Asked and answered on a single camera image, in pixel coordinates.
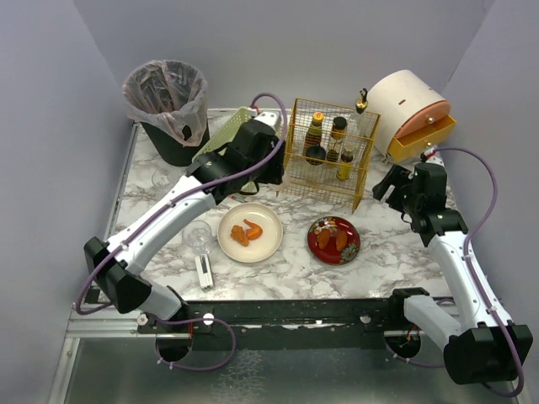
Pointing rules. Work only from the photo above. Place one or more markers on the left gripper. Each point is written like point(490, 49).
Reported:
point(274, 164)

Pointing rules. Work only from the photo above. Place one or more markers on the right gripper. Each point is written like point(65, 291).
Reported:
point(393, 188)

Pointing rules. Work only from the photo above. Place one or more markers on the yellow-lid sauce jar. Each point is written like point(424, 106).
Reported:
point(313, 136)

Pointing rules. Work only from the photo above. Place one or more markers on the black-lid glass jar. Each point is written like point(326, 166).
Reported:
point(315, 155)

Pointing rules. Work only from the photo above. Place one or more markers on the small yellow spice bottle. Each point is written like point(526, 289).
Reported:
point(346, 159)

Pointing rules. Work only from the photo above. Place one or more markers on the gold-cap pepper grinder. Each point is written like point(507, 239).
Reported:
point(336, 138)

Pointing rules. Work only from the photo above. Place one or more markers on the gold-spout oil bottle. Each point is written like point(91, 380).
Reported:
point(361, 105)

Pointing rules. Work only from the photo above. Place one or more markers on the red floral plate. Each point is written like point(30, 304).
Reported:
point(330, 255)

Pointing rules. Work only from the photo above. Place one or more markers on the cream round plate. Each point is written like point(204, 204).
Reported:
point(259, 249)

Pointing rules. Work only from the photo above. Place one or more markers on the green-lid seasoning shaker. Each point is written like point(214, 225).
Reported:
point(285, 182)

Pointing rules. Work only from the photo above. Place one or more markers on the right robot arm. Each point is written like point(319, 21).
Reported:
point(482, 344)

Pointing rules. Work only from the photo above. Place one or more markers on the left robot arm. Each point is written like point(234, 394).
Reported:
point(116, 264)

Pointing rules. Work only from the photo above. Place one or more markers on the pale green plastic basket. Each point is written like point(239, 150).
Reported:
point(223, 125)

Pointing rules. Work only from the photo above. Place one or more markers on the red pen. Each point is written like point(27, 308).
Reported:
point(238, 198)

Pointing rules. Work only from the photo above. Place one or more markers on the white round drawer box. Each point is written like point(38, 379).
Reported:
point(413, 116)

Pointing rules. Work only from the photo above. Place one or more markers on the black ribbed trash bin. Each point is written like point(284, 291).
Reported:
point(170, 150)

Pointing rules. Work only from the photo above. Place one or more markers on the orange chicken wing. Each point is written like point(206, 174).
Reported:
point(254, 231)

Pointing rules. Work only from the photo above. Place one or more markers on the right orange croquette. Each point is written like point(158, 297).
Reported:
point(341, 240)

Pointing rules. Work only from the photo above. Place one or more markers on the orange croquette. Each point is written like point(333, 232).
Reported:
point(324, 237)
point(341, 240)

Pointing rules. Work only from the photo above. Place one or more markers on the orange fried nugget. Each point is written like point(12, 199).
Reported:
point(239, 235)

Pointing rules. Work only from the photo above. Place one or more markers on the clear plastic cup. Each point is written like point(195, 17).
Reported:
point(198, 236)
point(165, 178)

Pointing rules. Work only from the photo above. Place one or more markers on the left orange croquette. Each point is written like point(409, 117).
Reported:
point(324, 237)

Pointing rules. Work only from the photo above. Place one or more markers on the white folded peeler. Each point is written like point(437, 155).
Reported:
point(205, 275)

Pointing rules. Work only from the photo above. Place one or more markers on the gold wire rack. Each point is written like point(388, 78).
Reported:
point(320, 182)

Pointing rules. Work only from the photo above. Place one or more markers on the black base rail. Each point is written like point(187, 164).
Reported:
point(262, 325)

